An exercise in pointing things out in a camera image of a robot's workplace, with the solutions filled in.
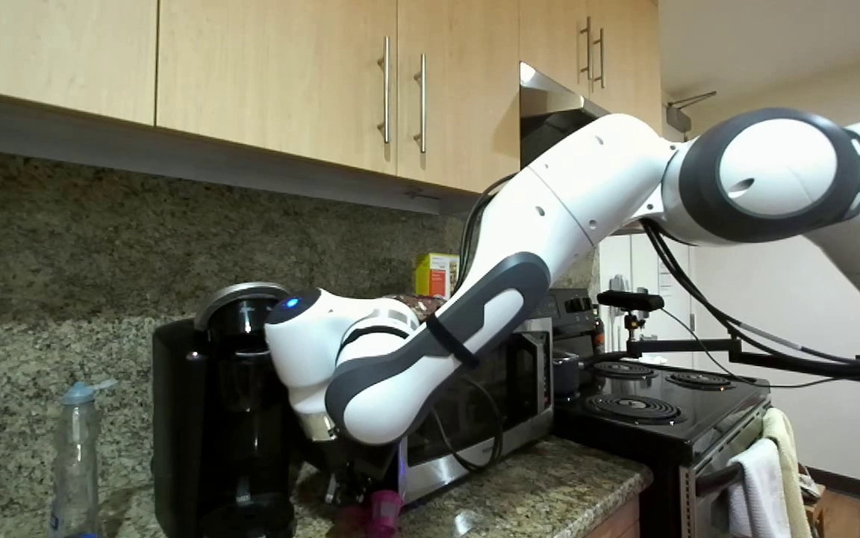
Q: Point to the stainless steel black microwave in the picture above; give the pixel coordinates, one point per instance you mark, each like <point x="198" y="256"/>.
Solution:
<point x="481" y="414"/>

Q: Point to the black pot on stove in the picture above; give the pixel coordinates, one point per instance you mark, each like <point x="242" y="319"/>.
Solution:
<point x="569" y="372"/>

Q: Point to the yellow towel on stove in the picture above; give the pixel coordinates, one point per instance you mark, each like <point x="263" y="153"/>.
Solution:
<point x="778" y="426"/>

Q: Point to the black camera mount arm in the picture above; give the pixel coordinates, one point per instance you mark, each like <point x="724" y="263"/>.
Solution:
<point x="737" y="351"/>

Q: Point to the white towel on stove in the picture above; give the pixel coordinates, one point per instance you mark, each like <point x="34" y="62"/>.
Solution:
<point x="755" y="502"/>

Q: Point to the black camera on mount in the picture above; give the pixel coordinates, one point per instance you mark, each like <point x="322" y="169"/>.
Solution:
<point x="630" y="301"/>

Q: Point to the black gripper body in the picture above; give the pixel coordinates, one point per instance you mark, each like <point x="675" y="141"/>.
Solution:
<point x="345" y="473"/>

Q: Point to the wooden upper cabinets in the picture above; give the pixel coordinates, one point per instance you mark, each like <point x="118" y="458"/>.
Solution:
<point x="334" y="97"/>

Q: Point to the snack bar box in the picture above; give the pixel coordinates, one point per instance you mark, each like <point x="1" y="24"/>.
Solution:
<point x="436" y="275"/>

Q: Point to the clear plastic water bottle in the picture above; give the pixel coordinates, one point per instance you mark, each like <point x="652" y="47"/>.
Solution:
<point x="75" y="465"/>

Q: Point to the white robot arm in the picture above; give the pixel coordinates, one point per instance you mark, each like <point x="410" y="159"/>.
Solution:
<point x="369" y="368"/>

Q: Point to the steel range hood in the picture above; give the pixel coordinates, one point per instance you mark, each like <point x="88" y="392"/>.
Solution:
<point x="548" y="112"/>

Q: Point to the pink plastic cup object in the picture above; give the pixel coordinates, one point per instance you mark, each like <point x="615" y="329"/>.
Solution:
<point x="370" y="519"/>

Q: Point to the black coffee maker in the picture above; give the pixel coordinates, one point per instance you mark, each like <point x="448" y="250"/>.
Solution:
<point x="221" y="423"/>

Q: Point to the black electric stove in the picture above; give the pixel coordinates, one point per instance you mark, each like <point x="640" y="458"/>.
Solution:
<point x="684" y="426"/>

